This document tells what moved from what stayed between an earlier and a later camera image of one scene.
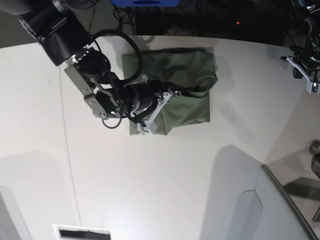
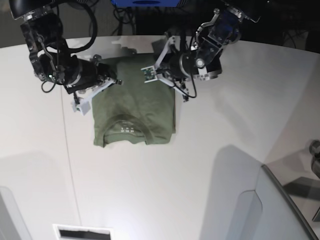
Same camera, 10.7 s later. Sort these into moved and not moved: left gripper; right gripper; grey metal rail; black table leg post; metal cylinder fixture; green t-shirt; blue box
Moved: green t-shirt; left gripper; right gripper
Not moved: grey metal rail; black table leg post; blue box; metal cylinder fixture
